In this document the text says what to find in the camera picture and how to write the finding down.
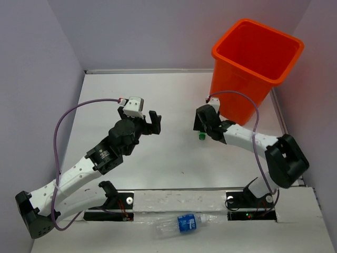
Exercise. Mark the orange plastic bin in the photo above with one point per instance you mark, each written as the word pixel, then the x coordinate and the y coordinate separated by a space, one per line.
pixel 250 60

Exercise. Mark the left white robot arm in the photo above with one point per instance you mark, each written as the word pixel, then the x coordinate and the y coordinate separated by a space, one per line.
pixel 40 209

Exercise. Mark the green plastic bottle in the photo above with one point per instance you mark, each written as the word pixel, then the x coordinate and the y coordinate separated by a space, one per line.
pixel 202 135

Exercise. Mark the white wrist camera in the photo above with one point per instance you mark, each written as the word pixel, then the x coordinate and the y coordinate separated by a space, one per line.
pixel 214 102
pixel 132 107

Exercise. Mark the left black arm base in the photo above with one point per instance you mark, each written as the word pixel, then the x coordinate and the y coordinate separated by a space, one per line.
pixel 120 211

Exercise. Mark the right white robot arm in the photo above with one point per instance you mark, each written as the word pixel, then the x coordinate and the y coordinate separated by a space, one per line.
pixel 285 160

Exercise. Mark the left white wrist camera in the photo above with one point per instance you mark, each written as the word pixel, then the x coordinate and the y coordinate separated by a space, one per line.
pixel 132 107

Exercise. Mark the blue label water bottle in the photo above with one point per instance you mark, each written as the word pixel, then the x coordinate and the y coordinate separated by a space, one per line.
pixel 179 225

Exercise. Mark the white foam block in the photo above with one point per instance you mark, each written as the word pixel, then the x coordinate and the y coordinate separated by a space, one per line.
pixel 179 201

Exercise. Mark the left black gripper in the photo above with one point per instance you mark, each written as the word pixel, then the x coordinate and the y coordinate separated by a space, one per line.
pixel 154 128

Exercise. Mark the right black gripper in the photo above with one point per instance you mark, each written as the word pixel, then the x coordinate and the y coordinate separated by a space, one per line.
pixel 198 124

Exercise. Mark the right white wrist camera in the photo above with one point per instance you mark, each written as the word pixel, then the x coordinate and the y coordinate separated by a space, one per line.
pixel 214 102

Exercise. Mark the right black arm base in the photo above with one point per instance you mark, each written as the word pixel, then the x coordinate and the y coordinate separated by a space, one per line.
pixel 241 209

